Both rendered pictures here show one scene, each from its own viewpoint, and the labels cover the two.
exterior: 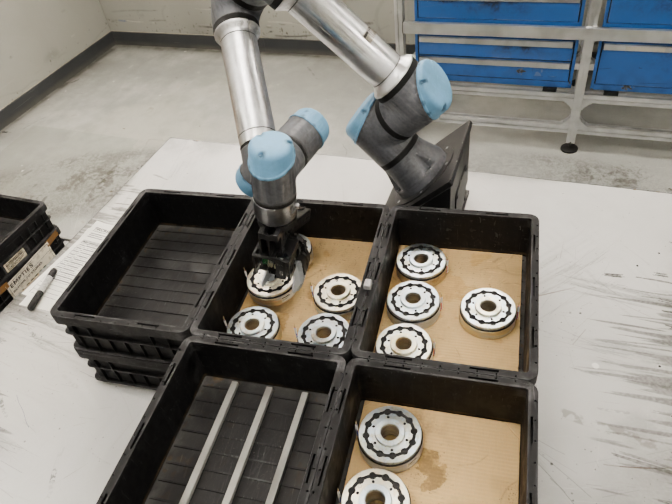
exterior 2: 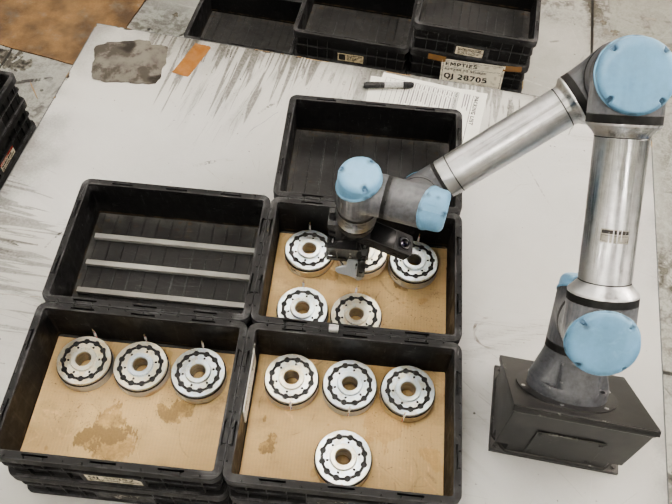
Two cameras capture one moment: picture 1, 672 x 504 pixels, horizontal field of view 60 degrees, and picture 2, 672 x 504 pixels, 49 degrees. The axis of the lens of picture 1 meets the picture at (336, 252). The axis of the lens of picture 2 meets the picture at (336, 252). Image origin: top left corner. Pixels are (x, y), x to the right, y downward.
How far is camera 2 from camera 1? 97 cm
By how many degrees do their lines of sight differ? 46
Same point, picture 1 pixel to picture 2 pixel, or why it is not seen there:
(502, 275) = (406, 482)
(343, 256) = (420, 317)
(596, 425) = not seen: outside the picture
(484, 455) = (187, 454)
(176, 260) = (399, 171)
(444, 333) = (320, 420)
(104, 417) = (260, 177)
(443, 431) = (210, 420)
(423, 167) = (551, 378)
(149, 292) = not seen: hidden behind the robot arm
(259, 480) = (169, 287)
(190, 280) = not seen: hidden behind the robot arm
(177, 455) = (192, 228)
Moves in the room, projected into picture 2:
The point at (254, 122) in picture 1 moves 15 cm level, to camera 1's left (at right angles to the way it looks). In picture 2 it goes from (452, 161) to (425, 102)
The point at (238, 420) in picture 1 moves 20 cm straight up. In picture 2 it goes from (222, 262) to (212, 205)
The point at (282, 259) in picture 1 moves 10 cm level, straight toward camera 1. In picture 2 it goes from (331, 242) to (281, 257)
